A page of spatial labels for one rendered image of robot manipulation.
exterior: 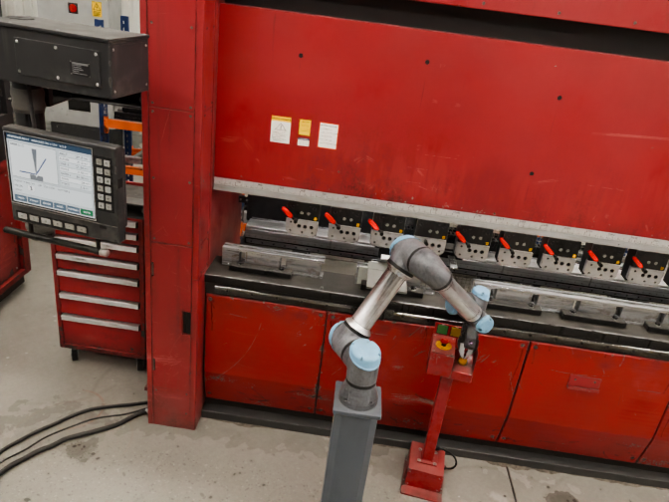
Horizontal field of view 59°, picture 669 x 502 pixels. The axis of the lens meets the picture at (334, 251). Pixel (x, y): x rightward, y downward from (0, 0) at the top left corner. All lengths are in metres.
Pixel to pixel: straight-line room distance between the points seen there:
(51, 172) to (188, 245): 0.68
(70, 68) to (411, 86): 1.30
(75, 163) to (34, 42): 0.41
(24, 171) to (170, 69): 0.67
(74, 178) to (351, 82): 1.16
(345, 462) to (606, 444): 1.55
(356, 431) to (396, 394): 0.81
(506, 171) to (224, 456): 1.92
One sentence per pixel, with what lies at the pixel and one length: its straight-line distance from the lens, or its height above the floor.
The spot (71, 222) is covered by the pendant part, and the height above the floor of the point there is 1.29.
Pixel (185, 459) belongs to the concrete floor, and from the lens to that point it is 3.13.
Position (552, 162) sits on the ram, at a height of 1.60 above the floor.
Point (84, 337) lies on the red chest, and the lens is 3.64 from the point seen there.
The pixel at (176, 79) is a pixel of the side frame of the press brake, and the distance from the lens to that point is 2.49.
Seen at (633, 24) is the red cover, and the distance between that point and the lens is 2.68.
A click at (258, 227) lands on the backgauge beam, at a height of 0.98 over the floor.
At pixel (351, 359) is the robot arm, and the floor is 0.97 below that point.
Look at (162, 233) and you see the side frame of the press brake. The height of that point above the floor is 1.10.
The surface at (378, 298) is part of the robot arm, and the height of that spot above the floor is 1.14.
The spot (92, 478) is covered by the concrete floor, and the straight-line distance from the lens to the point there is 3.10.
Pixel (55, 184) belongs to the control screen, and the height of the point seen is 1.42.
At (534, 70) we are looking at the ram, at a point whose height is 1.96.
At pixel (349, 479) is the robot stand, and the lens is 2.47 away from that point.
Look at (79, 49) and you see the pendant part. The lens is 2.17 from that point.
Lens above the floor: 2.20
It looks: 25 degrees down
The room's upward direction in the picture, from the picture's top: 7 degrees clockwise
